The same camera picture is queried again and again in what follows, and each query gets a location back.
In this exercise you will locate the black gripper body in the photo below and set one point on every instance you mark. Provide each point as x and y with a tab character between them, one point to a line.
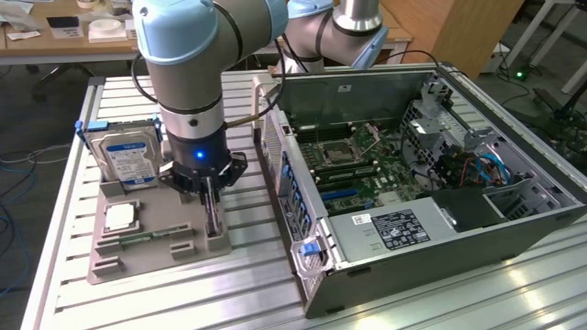
198	151

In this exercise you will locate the graphics card with metal bracket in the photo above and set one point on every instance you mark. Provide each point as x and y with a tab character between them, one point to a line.
212	220

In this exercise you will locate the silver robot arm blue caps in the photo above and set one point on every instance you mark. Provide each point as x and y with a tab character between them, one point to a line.
192	68

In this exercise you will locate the grey plastic parts rack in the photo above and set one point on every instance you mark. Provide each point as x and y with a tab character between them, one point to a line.
160	213

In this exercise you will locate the silver CPU chip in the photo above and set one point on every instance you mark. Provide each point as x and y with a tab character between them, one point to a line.
120	218

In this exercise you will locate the green RAM stick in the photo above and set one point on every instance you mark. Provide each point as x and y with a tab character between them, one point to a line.
146	236

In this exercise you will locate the CPU socket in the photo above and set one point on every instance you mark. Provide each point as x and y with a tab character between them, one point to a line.
338	153

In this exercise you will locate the blue case latch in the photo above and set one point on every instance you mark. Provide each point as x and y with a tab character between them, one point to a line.
306	249

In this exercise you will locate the metal socket cover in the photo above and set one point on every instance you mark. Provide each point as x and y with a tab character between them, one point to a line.
366	134

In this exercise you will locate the green motherboard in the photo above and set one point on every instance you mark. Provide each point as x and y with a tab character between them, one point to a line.
389	182

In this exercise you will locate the silver chipset heatsink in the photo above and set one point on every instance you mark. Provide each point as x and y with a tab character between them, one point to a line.
393	197

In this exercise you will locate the black chair base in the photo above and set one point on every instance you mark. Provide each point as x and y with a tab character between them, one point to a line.
58	74

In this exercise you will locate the small plain white box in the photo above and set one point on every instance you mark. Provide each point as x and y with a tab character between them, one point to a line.
130	29

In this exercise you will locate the grey power supply unit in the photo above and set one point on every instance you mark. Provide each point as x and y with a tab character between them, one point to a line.
393	233

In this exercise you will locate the white box with white bowl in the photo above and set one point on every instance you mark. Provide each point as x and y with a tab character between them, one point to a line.
106	32

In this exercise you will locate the perforated metal disk bay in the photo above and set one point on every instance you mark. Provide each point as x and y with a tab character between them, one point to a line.
425	137

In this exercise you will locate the wooden desk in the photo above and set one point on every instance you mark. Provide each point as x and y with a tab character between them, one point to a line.
45	46

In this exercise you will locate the white box with black top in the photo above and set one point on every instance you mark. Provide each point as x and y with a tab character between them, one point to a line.
64	27

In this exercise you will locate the open dark grey PC case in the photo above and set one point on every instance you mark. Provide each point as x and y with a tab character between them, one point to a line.
412	275

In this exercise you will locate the white tape roll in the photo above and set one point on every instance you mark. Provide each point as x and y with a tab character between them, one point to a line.
86	3

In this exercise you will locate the white paper card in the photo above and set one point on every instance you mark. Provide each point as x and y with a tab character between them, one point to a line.
22	35

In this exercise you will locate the black plastic shroud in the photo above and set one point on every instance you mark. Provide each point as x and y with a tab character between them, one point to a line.
466	209

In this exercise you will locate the wooden cabinet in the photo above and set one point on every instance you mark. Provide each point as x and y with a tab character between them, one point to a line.
457	34

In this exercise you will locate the device with green light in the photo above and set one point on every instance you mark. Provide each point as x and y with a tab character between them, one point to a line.
518	74

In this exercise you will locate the hard disk with blue bracket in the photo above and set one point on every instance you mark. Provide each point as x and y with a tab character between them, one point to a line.
128	158

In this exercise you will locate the white desk frame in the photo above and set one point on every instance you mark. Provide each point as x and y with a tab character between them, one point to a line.
552	34

